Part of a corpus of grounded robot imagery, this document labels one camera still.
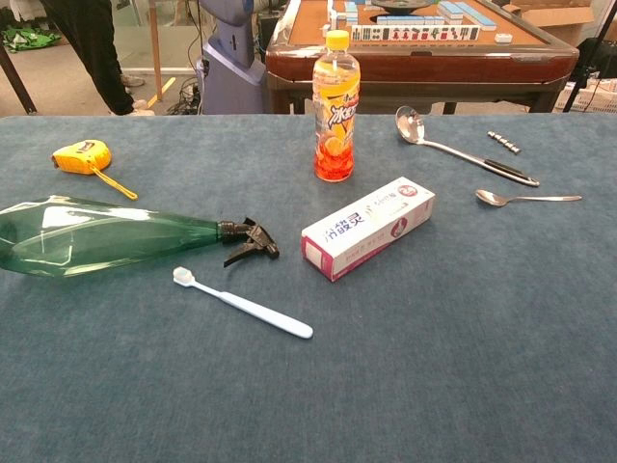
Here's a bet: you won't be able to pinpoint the green plastic spray bottle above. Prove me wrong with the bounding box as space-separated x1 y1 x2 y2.
0 194 281 279

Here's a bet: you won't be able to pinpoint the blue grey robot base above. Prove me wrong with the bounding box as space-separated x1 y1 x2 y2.
195 0 267 116

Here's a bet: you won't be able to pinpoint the orange drink bottle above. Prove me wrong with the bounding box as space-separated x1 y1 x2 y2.
311 29 362 183

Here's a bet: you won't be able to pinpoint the black tripod stand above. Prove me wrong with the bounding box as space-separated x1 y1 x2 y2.
562 0 617 114

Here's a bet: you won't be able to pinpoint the white pink toothpaste box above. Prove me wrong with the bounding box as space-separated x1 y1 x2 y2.
301 176 437 283

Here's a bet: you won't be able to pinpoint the light blue toothbrush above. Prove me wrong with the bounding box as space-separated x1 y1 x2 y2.
173 266 314 340

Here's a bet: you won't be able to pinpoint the steel ladle black grip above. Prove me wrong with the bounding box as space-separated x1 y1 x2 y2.
394 105 541 188

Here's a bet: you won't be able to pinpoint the blue table cloth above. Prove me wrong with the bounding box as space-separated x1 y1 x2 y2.
0 114 617 463

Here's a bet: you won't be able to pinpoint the small steel spoon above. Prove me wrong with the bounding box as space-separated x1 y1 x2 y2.
474 188 583 208

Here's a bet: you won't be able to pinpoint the brown mahjong table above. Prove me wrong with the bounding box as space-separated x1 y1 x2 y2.
264 0 580 116

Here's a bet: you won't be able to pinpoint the row of face-up mahjong tiles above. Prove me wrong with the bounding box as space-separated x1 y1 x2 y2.
350 24 482 43

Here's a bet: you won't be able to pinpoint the yellow tape measure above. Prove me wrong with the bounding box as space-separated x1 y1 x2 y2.
51 139 139 202

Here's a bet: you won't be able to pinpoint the person's dark trouser leg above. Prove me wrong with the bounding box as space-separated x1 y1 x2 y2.
40 0 136 116

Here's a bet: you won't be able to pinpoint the white plastic crate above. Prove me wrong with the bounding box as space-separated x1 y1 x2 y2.
553 79 617 115

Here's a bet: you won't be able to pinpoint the cardboard box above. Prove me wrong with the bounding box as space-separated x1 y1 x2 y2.
500 0 599 47

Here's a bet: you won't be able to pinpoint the green bag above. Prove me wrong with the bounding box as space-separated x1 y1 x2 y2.
0 23 62 54

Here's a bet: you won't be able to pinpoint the tangled black floor cables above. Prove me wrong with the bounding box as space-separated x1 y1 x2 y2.
166 57 203 116

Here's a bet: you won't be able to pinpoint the blue-backed mahjong tile wall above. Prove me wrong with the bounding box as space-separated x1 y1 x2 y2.
436 0 498 32
376 14 445 27

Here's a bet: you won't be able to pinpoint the wooden post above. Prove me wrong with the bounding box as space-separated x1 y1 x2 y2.
147 0 165 102

